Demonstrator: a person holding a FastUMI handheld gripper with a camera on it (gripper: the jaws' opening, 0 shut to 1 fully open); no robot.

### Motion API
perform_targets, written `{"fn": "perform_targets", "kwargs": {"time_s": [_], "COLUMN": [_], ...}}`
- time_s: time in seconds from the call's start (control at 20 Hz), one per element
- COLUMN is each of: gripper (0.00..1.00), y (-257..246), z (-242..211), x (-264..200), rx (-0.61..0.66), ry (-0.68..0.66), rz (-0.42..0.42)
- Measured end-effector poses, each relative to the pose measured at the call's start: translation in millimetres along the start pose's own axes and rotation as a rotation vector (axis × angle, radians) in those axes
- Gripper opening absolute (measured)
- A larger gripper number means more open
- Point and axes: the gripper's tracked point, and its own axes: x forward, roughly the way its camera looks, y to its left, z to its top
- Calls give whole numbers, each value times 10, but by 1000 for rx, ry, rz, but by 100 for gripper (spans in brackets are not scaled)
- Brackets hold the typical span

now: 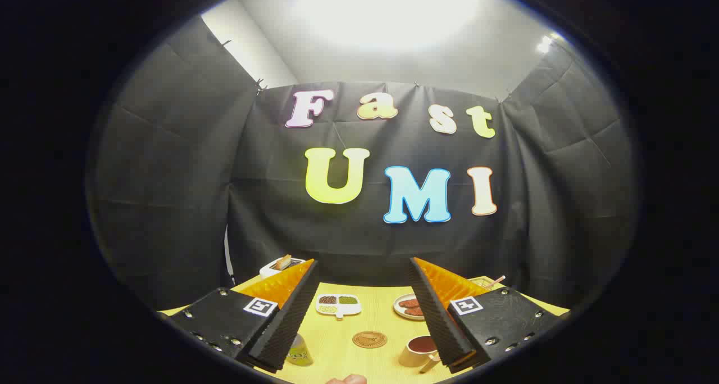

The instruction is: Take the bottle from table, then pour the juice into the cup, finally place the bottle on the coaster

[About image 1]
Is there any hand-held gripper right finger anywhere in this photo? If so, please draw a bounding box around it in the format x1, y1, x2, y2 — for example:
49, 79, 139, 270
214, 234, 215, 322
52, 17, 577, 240
409, 257, 571, 374

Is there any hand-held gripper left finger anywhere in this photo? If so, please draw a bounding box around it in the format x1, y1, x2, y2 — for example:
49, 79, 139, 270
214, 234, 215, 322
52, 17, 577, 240
157, 259, 320, 373

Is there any silver bottle with green label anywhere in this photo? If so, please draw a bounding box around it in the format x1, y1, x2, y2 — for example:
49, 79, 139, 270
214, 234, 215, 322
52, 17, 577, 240
286, 333, 314, 367

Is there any cream cup with wooden handle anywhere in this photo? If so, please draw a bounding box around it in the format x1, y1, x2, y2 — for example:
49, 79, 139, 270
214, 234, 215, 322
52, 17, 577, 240
399, 335, 442, 373

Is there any round cork coaster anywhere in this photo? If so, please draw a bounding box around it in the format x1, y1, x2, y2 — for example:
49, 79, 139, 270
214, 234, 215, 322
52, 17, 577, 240
352, 331, 388, 349

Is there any white round plate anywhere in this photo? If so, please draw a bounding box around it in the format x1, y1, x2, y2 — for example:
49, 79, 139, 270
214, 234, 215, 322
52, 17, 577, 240
393, 293, 426, 321

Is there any wooden table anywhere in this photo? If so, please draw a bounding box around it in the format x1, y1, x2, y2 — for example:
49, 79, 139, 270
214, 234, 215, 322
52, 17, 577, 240
160, 276, 569, 384

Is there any white divided dish of beans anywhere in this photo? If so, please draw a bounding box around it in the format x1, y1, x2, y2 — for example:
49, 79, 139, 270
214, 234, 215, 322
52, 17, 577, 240
316, 294, 362, 321

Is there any white toaster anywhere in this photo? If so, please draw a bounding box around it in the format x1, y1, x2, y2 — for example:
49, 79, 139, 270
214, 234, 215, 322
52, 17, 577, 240
260, 257, 307, 279

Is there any black backdrop cloth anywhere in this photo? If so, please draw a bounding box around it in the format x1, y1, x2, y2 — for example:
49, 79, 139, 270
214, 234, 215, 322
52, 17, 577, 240
87, 16, 638, 312

